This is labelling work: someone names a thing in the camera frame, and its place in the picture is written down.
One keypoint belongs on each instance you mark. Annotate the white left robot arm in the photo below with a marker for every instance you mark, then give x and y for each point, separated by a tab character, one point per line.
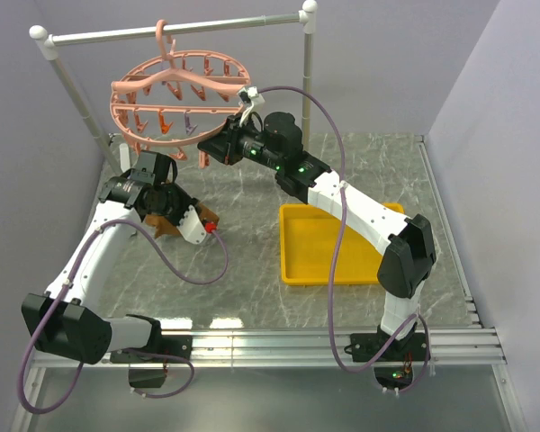
64	320

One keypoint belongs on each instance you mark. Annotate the pink round clip hanger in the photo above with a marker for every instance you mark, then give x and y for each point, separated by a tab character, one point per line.
198	81

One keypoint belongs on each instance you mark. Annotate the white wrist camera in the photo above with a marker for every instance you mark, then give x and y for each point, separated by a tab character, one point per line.
192	225
251	100

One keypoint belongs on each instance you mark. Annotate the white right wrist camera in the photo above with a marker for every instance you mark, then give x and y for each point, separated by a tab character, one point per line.
251	100

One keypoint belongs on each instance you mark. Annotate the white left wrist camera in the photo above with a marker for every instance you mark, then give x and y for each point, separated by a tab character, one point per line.
192	225

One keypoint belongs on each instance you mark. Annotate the yellow plastic tray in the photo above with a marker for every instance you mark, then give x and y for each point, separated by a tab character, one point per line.
307	239

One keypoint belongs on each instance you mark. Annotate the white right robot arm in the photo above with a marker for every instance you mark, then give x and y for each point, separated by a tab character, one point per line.
405	244

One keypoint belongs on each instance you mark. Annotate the aluminium rail frame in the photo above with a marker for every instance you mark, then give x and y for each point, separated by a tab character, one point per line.
261	359

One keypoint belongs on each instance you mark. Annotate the white metal drying rack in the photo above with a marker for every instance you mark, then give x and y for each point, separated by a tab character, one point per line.
49	44

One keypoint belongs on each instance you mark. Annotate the brown underwear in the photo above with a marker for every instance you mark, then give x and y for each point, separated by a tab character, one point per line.
163	227

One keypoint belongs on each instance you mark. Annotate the orange clothes peg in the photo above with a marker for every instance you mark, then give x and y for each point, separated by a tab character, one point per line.
163	124

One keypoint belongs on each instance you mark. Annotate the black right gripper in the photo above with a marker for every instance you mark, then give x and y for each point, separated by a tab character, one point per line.
224	147

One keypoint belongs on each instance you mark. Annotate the purple clothes peg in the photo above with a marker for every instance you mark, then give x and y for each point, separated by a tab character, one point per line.
188	125

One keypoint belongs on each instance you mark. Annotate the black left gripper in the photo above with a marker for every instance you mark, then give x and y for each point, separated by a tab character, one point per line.
187	200

